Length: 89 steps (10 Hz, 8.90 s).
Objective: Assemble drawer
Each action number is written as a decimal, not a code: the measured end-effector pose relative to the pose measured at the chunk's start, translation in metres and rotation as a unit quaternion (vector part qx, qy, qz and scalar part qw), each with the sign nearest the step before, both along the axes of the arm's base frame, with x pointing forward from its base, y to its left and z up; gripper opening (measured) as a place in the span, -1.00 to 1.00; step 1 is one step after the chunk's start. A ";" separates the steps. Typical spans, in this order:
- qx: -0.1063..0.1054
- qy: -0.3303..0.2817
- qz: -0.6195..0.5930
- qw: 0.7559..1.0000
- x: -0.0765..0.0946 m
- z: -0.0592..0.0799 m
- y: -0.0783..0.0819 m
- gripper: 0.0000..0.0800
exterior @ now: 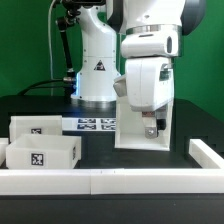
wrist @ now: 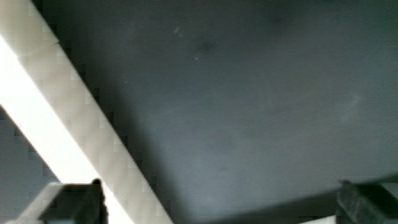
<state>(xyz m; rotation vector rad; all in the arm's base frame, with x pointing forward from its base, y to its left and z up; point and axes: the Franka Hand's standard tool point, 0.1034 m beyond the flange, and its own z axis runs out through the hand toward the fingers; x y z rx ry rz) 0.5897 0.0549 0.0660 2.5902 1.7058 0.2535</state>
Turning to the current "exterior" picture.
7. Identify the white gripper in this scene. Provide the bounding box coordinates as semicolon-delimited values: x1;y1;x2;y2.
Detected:
125;57;174;138

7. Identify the white drawer cabinet frame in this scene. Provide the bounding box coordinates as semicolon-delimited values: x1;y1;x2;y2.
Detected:
115;97;173;151

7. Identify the white front drawer box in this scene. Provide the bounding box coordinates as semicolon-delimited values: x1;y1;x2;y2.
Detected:
6;134;81;169

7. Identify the white drawer box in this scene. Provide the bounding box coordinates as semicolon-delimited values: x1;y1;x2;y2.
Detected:
9;115;62;142
6;134;81;169

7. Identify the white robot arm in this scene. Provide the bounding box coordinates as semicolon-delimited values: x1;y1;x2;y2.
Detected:
75;0;206;138

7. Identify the white rear drawer box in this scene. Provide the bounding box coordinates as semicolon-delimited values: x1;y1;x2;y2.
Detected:
9;115;62;142

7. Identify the white marker sheet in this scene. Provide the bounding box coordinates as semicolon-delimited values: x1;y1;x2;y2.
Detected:
62;117;116;131

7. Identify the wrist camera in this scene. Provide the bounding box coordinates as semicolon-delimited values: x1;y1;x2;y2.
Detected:
113;75;127;97

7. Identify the white right border rail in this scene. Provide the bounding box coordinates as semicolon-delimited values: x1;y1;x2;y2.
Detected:
189;139;224;170

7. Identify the white border rail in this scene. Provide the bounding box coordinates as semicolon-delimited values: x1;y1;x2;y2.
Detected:
189;139;224;170
0;169;224;195
0;138;9;166

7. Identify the white front border rail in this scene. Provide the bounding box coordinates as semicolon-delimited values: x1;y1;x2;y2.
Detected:
0;169;224;195

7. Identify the black cable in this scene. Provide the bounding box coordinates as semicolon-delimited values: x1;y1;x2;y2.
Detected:
17;79;68;97

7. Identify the white left border rail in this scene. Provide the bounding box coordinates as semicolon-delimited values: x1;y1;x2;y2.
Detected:
0;138;9;166

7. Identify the white cable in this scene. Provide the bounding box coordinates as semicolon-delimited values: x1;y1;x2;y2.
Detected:
47;0;58;81

